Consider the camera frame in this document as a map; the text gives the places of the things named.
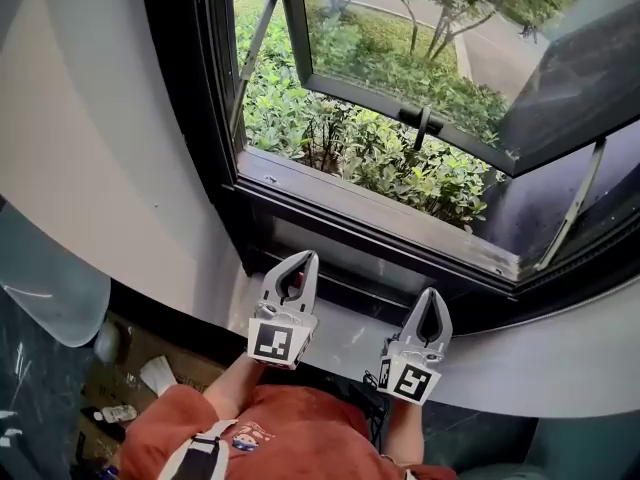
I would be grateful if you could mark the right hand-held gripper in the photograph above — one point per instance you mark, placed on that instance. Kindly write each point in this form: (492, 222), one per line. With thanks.
(410, 378)

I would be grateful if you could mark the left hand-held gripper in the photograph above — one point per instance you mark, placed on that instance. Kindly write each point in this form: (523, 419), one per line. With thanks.
(275, 340)

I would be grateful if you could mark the person's right forearm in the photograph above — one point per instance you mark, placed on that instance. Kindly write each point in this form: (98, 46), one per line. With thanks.
(407, 433)

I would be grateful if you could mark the person's left forearm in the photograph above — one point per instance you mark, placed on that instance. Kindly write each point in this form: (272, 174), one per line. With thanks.
(230, 383)

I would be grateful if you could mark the white curved window ledge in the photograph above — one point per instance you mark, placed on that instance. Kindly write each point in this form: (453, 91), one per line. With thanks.
(550, 368)

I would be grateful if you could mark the grey metal window stay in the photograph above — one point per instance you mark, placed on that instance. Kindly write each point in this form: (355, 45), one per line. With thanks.
(572, 203)
(253, 43)

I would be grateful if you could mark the glass window sash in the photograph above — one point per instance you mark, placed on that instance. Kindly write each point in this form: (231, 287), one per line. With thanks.
(360, 99)

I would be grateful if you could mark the brown cardboard box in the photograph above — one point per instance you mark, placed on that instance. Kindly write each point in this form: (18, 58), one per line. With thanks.
(190, 368)

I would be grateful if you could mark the orange-red shirt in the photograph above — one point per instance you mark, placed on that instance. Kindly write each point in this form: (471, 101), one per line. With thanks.
(310, 433)

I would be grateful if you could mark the green shrubs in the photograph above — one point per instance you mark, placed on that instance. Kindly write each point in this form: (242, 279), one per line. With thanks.
(280, 118)

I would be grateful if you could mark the white crumpled paper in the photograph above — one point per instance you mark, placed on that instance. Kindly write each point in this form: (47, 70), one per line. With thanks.
(157, 375)

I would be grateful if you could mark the clear plastic bottle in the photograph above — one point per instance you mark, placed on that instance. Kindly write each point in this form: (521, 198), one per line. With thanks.
(107, 340)

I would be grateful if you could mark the small white labelled bottle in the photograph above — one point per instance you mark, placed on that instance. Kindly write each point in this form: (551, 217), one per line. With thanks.
(117, 413)

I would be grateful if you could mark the white rounded chair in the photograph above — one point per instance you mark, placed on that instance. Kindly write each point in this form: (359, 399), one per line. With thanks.
(50, 288)

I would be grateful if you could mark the thin tree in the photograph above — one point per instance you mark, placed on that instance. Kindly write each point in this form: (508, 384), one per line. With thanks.
(412, 23)
(440, 33)

